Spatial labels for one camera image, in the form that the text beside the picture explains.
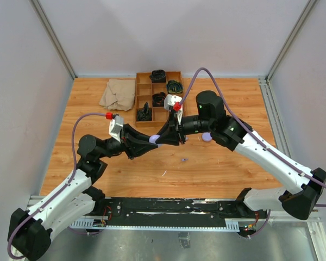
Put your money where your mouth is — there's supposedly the blue yellow rolled tie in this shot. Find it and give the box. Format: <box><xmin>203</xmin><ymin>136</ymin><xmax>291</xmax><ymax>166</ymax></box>
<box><xmin>166</xmin><ymin>80</ymin><xmax>183</xmax><ymax>94</ymax></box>

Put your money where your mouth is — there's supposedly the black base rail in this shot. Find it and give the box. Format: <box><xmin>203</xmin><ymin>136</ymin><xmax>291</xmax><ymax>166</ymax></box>
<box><xmin>97</xmin><ymin>196</ymin><xmax>268</xmax><ymax>228</ymax></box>

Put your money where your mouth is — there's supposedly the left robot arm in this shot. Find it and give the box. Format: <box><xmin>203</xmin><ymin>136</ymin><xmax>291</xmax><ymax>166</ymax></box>
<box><xmin>7</xmin><ymin>124</ymin><xmax>159</xmax><ymax>260</ymax></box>

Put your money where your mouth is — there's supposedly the purple earbud case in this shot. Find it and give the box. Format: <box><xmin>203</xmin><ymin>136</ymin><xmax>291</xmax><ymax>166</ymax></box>
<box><xmin>149</xmin><ymin>134</ymin><xmax>161</xmax><ymax>147</ymax></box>
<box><xmin>202</xmin><ymin>132</ymin><xmax>212</xmax><ymax>142</ymax></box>

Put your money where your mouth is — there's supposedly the black orange rolled tie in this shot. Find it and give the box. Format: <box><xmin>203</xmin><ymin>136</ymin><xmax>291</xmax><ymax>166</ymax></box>
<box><xmin>152</xmin><ymin>92</ymin><xmax>166</xmax><ymax>107</ymax></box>

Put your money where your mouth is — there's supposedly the dark floral folded tie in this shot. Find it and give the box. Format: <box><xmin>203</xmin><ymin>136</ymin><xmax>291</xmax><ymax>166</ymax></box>
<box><xmin>136</xmin><ymin>102</ymin><xmax>152</xmax><ymax>122</ymax></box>

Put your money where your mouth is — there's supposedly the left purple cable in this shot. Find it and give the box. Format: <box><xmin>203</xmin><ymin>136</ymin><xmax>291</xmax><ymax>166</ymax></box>
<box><xmin>7</xmin><ymin>111</ymin><xmax>114</xmax><ymax>259</ymax></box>

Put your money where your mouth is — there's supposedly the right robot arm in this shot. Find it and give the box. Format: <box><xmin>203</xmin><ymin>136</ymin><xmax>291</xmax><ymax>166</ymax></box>
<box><xmin>156</xmin><ymin>91</ymin><xmax>326</xmax><ymax>220</ymax></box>

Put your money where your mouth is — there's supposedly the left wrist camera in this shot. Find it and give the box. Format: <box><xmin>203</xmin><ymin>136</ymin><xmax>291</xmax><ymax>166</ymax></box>
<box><xmin>109</xmin><ymin>115</ymin><xmax>124</xmax><ymax>142</ymax></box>

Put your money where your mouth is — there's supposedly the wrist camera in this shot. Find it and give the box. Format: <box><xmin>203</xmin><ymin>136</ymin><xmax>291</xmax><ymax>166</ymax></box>
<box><xmin>164</xmin><ymin>94</ymin><xmax>183</xmax><ymax>124</ymax></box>
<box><xmin>109</xmin><ymin>115</ymin><xmax>124</xmax><ymax>142</ymax></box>

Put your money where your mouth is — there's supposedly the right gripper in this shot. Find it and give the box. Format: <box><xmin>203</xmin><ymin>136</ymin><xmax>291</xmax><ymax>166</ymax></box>
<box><xmin>155</xmin><ymin>111</ymin><xmax>214</xmax><ymax>146</ymax></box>

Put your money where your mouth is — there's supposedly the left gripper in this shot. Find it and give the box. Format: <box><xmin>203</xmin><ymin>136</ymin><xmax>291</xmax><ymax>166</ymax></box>
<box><xmin>97</xmin><ymin>123</ymin><xmax>159</xmax><ymax>159</ymax></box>

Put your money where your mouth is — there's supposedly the purple cable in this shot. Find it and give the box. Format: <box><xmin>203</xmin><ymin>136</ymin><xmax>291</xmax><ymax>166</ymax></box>
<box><xmin>173</xmin><ymin>67</ymin><xmax>326</xmax><ymax>209</ymax></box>
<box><xmin>7</xmin><ymin>111</ymin><xmax>114</xmax><ymax>259</ymax></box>

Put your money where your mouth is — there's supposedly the black rolled tie top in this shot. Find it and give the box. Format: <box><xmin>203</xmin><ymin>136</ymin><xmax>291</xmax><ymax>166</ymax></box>
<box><xmin>149</xmin><ymin>70</ymin><xmax>166</xmax><ymax>83</ymax></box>

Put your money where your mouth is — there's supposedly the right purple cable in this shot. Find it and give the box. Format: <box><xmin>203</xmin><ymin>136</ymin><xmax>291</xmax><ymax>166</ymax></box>
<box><xmin>173</xmin><ymin>67</ymin><xmax>326</xmax><ymax>209</ymax></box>

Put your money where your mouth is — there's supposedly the beige folded cloth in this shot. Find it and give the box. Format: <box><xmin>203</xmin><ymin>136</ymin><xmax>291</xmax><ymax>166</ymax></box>
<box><xmin>99</xmin><ymin>79</ymin><xmax>135</xmax><ymax>111</ymax></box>

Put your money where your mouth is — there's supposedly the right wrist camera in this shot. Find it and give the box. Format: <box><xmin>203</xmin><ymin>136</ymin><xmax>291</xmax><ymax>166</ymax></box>
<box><xmin>164</xmin><ymin>94</ymin><xmax>183</xmax><ymax>124</ymax></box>

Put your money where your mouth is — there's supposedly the wooden compartment tray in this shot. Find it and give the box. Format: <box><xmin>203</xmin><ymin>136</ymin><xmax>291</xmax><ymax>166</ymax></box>
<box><xmin>134</xmin><ymin>71</ymin><xmax>184</xmax><ymax>128</ymax></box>

